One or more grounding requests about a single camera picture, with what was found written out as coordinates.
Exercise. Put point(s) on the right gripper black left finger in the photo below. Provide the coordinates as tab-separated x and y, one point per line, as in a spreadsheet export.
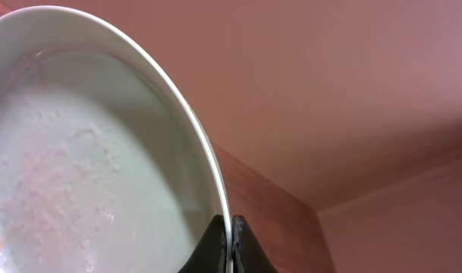
210	254

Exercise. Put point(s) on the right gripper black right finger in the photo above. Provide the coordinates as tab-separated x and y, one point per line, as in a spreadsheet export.
247	254

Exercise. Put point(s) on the pale green plate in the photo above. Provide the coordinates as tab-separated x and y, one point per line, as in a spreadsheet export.
104	167

